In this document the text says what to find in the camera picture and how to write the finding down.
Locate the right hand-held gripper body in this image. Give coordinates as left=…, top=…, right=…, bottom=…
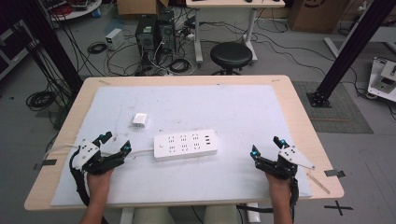
left=255, top=145, right=316, bottom=181

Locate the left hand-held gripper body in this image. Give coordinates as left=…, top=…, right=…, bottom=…
left=74, top=138, right=126, bottom=175

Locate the white charger adapter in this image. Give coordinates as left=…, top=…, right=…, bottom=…
left=132, top=112, right=148, bottom=129

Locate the white power strip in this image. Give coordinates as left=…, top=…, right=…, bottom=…
left=153, top=129, right=219, bottom=161

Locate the person's right hand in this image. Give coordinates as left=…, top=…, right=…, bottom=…
left=264, top=173, right=293, bottom=194

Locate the person's left hand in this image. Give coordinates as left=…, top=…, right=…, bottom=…
left=87, top=169, right=115, bottom=190

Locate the thin wooden stick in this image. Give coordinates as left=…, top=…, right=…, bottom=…
left=306, top=172, right=332, bottom=195

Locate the black tape strip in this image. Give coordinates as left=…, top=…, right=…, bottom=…
left=33, top=159, right=58, bottom=171
left=323, top=169, right=347, bottom=178

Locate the white table leg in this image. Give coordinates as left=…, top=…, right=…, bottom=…
left=247, top=202, right=262, bottom=224
left=120, top=206, right=135, bottom=224

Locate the grey floor mat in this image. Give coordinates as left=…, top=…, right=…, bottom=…
left=292, top=81, right=375, bottom=135

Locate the black tape cross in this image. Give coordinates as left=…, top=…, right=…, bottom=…
left=323, top=200, right=355, bottom=217

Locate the white power supply box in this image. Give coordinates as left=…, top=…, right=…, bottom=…
left=105, top=27, right=126, bottom=51

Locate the black round stool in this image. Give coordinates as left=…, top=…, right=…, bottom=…
left=209, top=41, right=253, bottom=76

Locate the black computer tower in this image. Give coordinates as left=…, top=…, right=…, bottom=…
left=134, top=15, right=159, bottom=64
left=157, top=10, right=177, bottom=54

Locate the white machine base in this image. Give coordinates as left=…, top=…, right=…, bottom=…
left=367, top=57, right=396, bottom=103

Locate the grey metal rack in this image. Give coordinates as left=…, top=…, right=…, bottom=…
left=0, top=20, right=39, bottom=80

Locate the round white table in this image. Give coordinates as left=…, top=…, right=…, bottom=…
left=40, top=0, right=103, bottom=21

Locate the cardboard box with dark logo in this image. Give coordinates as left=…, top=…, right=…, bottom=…
left=289, top=0, right=350, bottom=34

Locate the plain cardboard box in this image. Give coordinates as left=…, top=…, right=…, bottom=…
left=116, top=0, right=169, bottom=17

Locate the white desk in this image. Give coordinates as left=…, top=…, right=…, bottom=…
left=185, top=0, right=286, bottom=64

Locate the white power strip cable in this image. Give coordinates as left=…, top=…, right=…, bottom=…
left=43, top=143, right=155, bottom=161

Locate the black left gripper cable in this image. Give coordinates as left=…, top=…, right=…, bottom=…
left=68, top=148, right=109, bottom=224

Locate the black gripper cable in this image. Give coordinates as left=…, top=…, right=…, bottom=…
left=68, top=148, right=109, bottom=224
left=235, top=176, right=301, bottom=224

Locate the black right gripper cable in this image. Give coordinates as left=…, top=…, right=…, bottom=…
left=235, top=176, right=301, bottom=224

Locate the coiled black cable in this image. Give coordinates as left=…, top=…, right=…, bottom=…
left=169, top=58, right=191, bottom=75
left=87, top=41, right=108, bottom=55
left=25, top=91, right=57, bottom=112

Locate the black aluminium frame post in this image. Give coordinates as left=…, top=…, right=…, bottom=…
left=306, top=0, right=396, bottom=108
left=15, top=0, right=84, bottom=94

